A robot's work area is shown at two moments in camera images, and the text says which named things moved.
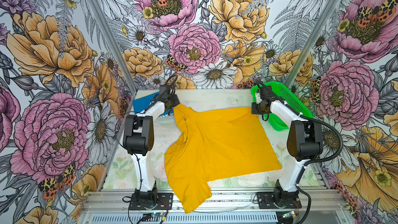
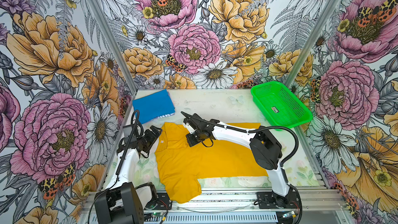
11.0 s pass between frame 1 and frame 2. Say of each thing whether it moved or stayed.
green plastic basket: stayed
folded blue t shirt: stayed
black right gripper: moved
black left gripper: moved
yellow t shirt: moved
